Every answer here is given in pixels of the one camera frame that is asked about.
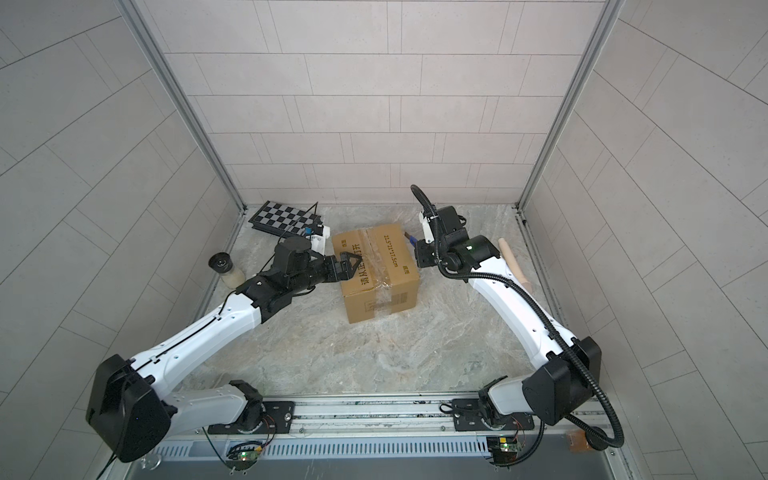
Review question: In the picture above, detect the right corner aluminium post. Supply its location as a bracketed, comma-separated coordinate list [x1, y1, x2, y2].
[517, 0, 624, 212]

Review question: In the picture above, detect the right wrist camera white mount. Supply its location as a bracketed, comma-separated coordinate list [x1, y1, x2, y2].
[419, 213, 434, 244]

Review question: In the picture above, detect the black corrugated cable conduit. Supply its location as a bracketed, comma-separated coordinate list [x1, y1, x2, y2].
[410, 184, 626, 450]

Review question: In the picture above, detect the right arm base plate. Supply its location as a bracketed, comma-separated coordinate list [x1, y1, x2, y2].
[439, 398, 535, 432]

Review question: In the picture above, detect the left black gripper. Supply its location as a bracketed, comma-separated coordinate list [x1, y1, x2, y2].
[287, 253, 364, 296]

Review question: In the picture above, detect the left green circuit board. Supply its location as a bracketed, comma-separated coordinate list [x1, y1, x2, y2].
[226, 441, 266, 471]

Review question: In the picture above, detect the aluminium front rail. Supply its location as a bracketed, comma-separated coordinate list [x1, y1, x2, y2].
[98, 392, 640, 480]

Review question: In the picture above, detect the green circuit board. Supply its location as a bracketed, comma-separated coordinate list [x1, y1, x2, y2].
[486, 436, 522, 467]
[226, 441, 266, 471]

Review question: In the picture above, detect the right green circuit board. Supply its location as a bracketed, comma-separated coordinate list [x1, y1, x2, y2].
[486, 436, 522, 467]

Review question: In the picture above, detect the corner aluminium post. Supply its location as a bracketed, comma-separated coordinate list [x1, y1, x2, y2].
[517, 0, 624, 212]
[115, 0, 247, 215]

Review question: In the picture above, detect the brown cardboard express box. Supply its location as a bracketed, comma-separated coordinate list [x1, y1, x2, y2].
[331, 223, 420, 324]

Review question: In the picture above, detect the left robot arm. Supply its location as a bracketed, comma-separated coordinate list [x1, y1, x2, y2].
[86, 237, 363, 463]

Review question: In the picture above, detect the black white chessboard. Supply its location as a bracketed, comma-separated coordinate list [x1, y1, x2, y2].
[248, 201, 324, 238]

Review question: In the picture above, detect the glass jar black lid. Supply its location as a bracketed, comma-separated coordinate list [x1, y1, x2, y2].
[208, 252, 246, 290]

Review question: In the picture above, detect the metal ring hook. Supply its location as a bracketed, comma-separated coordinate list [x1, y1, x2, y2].
[138, 452, 162, 471]

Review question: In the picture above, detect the left corner aluminium post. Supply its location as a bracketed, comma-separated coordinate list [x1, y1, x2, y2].
[115, 0, 247, 215]

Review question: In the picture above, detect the brown jar black lid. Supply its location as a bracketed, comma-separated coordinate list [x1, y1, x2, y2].
[566, 429, 609, 453]

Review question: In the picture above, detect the wooden rolling pin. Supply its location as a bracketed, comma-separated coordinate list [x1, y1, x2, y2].
[498, 238, 533, 294]

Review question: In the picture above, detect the blue utility knife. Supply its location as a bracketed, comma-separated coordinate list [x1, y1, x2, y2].
[404, 232, 418, 247]

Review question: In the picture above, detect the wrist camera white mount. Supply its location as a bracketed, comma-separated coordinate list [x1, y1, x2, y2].
[310, 225, 331, 255]
[419, 213, 434, 244]

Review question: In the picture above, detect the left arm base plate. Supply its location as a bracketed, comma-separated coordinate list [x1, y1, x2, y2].
[206, 400, 296, 435]

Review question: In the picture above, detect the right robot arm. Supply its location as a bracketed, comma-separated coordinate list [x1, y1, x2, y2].
[416, 203, 604, 438]

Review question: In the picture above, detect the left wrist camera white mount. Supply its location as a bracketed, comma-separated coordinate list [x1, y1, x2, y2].
[310, 225, 331, 255]

